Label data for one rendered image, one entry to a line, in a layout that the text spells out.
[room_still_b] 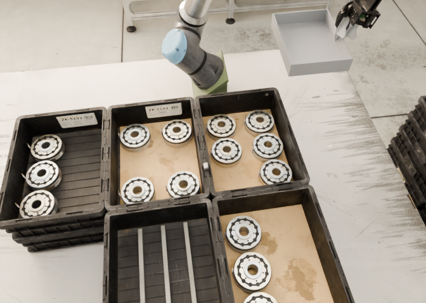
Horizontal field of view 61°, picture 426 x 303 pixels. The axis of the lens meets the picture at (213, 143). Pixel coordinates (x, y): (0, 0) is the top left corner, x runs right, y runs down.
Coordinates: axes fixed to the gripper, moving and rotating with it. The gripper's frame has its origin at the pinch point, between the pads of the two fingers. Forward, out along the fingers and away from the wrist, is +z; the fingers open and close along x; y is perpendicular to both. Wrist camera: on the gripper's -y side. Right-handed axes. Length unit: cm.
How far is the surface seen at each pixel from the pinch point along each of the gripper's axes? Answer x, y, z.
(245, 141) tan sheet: -27.0, 20.1, 33.7
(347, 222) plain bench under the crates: 5, 51, 38
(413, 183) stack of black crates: 78, 21, 63
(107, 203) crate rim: -74, 41, 37
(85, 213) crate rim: -80, 43, 39
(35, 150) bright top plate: -96, 13, 51
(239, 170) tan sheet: -32, 31, 35
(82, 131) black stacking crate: -81, 5, 50
